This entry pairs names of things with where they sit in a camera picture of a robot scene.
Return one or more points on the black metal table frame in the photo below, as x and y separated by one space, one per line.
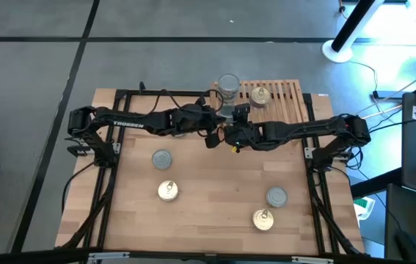
134 93

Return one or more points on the green and white packet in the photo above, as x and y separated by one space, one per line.
363 205

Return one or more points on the white tower fan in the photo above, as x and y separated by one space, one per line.
334 55

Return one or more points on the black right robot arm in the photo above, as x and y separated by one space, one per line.
303 128

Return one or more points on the wooden slatted shelf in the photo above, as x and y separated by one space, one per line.
284 99

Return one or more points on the small silver bracket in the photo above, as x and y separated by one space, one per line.
311 152
117 148

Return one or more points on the black clamp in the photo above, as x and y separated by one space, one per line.
142 87

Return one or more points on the black horizontal bar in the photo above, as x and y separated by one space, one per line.
28 256

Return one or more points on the black computer mouse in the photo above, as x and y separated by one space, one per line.
405 243

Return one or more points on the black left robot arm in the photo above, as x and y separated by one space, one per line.
130 124

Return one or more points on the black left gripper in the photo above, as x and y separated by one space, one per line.
191 119

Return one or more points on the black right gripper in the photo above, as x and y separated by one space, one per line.
246 135

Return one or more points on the long silver mounting bracket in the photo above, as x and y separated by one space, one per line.
108 255
312 260

